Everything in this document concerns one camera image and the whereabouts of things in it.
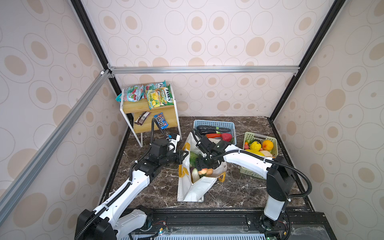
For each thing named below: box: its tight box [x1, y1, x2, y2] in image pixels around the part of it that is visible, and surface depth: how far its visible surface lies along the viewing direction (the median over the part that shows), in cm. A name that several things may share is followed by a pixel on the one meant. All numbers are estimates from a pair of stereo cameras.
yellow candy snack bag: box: [147, 88, 161, 110], surface depth 81 cm
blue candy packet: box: [153, 112, 169, 130], surface depth 96 cm
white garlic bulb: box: [259, 150, 273, 157], surface depth 94 cm
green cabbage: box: [189, 151, 198, 168], surface depth 79 cm
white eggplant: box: [191, 168, 200, 183], surface depth 83 cm
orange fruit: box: [262, 140, 274, 151], surface depth 97 cm
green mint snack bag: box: [157, 84, 174, 107], surface depth 83 cm
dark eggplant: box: [196, 125, 231, 135], surface depth 111 cm
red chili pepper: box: [206, 133, 222, 139], surface depth 108 cm
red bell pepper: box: [221, 133, 233, 142], surface depth 105 cm
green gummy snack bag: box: [115, 84, 147, 103], surface depth 84 cm
